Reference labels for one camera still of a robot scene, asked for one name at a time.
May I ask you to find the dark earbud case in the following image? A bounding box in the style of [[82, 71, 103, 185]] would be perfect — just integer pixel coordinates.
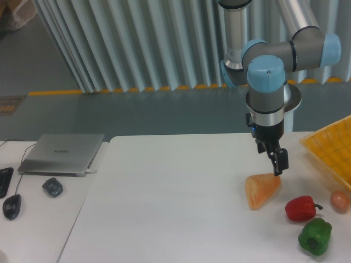
[[42, 178, 63, 198]]

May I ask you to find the red bell pepper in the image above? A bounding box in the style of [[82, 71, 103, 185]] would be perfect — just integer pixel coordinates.
[[285, 196, 323, 222]]

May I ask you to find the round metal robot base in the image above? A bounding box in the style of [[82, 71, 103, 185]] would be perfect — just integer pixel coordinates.
[[284, 83, 302, 113]]

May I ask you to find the yellow wicker basket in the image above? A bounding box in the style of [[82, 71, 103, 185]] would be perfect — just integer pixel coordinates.
[[299, 116, 350, 191]]

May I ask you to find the silver laptop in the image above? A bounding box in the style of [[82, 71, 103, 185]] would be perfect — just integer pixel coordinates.
[[18, 134, 104, 177]]

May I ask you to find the black mouse cable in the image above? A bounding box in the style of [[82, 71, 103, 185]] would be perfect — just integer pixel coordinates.
[[0, 139, 38, 196]]

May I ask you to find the green bell pepper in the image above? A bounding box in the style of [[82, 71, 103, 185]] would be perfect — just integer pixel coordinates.
[[298, 218, 332, 256]]

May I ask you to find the black keyboard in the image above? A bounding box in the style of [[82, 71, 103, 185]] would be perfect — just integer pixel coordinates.
[[0, 167, 14, 199]]

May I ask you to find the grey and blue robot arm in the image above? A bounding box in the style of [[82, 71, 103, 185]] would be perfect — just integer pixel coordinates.
[[218, 1, 342, 176]]

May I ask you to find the orange toast slice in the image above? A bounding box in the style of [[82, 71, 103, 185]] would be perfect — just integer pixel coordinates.
[[245, 173, 281, 210]]

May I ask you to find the black computer mouse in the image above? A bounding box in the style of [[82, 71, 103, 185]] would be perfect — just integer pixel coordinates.
[[2, 194, 21, 220]]

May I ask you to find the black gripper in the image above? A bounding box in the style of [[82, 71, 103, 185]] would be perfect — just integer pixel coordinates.
[[245, 113, 289, 176]]

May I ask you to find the white laptop cable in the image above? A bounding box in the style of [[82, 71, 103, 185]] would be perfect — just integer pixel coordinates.
[[87, 157, 98, 175]]

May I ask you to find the brown onion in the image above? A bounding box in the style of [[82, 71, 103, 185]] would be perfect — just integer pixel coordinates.
[[330, 191, 349, 214]]

